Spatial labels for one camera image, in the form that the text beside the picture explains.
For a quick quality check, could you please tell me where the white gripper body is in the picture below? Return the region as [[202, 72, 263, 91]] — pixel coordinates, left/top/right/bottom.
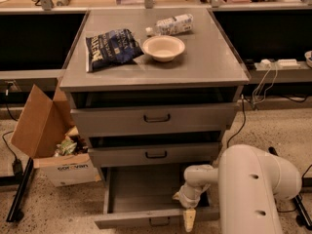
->
[[178, 183, 211, 209]]

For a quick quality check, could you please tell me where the grey bottom drawer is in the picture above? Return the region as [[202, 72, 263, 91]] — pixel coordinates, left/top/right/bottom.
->
[[93, 163, 220, 230]]

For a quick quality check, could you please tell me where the grey drawer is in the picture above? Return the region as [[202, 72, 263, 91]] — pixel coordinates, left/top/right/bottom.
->
[[89, 142, 221, 167], [71, 103, 237, 137], [93, 163, 220, 230]]

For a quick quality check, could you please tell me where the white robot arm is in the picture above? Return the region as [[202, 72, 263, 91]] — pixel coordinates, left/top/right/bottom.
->
[[173, 144, 302, 234]]

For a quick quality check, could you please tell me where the grey middle drawer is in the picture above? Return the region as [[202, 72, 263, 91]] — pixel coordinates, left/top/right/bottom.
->
[[89, 142, 221, 167]]

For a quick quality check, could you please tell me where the grey drawer cabinet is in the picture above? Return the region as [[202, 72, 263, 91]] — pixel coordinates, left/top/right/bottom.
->
[[59, 7, 252, 180]]

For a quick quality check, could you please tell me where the grey top drawer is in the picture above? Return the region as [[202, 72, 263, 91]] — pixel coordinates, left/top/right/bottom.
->
[[71, 103, 237, 137]]

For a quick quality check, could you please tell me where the open cardboard box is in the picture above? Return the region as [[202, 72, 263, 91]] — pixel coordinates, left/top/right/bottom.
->
[[11, 83, 100, 187]]

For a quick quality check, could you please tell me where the black table leg right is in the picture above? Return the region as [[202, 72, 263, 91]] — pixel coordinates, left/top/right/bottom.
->
[[268, 146, 312, 231]]

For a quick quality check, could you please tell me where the black table leg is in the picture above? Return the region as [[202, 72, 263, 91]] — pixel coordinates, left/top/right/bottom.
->
[[6, 158, 33, 222], [268, 146, 312, 231]]

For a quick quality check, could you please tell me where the green snack packet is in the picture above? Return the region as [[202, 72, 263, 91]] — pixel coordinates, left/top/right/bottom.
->
[[55, 139, 77, 157]]

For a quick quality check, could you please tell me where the white paper bowl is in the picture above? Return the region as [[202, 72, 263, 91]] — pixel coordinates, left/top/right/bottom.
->
[[142, 35, 185, 62]]

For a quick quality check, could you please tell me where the white charger plug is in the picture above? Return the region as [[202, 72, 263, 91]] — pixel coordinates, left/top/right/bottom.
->
[[260, 59, 271, 66]]

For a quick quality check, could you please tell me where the blue chip bag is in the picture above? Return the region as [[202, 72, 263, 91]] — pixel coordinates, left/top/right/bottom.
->
[[85, 28, 143, 73]]

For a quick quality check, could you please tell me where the black table leg left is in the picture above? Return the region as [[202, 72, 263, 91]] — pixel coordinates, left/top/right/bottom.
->
[[6, 158, 33, 222]]

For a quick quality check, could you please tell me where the black power adapter left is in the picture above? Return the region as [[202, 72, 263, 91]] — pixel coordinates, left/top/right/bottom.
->
[[13, 159, 23, 176]]

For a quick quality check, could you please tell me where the white power strip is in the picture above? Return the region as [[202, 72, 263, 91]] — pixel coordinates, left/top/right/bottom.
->
[[277, 59, 300, 69]]

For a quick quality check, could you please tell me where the clear plastic water bottle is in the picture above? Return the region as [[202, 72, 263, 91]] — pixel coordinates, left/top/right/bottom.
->
[[145, 14, 194, 36]]

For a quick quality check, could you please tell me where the black cable right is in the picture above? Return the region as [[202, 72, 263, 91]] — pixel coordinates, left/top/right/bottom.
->
[[225, 95, 312, 215]]

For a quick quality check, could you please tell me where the white cables bundle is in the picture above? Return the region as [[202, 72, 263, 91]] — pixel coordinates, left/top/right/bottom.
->
[[251, 65, 279, 106]]

